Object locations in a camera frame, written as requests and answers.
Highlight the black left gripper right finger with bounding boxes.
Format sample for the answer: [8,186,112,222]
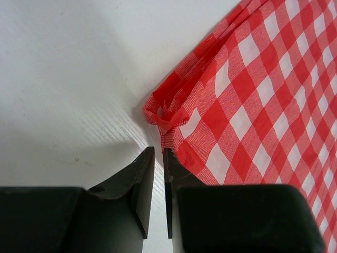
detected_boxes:
[163,148,204,239]

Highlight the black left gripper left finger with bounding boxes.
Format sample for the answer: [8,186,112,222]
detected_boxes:
[88,147,155,239]

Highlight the red white checkered cloth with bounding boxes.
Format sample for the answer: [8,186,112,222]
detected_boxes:
[143,1,336,252]

